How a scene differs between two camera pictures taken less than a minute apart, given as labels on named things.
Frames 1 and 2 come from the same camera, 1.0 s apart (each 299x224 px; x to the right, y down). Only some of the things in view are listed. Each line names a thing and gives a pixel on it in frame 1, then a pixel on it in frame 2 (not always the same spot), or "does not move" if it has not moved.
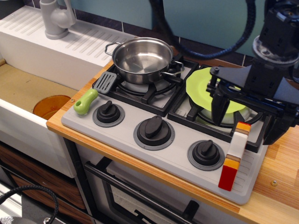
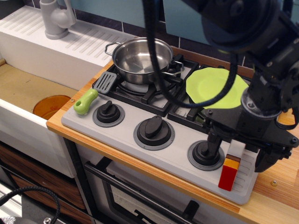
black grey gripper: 261,86 -> 256,131
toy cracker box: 229,169 does not move
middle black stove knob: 154,134 does not move
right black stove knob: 206,155 does not move
